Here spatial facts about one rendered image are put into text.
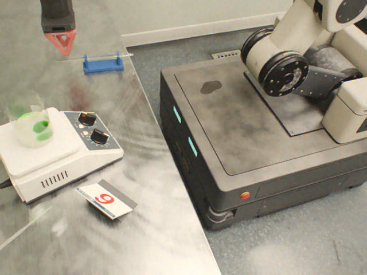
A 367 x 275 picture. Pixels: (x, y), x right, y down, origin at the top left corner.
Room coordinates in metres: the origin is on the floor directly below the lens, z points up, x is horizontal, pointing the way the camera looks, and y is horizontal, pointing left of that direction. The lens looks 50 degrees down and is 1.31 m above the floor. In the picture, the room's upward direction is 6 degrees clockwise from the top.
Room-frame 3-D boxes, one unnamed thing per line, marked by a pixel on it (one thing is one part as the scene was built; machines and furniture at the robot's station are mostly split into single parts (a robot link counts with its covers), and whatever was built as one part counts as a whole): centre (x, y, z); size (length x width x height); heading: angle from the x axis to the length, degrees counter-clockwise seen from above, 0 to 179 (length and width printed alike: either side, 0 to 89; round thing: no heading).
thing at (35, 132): (0.37, 0.26, 0.88); 0.07 x 0.06 x 0.08; 45
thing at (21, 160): (0.37, 0.26, 0.83); 0.12 x 0.12 x 0.01; 40
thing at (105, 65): (0.69, 0.22, 0.77); 0.10 x 0.03 x 0.04; 108
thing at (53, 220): (0.26, 0.22, 0.76); 0.06 x 0.06 x 0.02
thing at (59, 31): (0.67, 0.30, 0.85); 0.07 x 0.07 x 0.09; 18
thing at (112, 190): (0.30, 0.12, 0.77); 0.09 x 0.06 x 0.04; 58
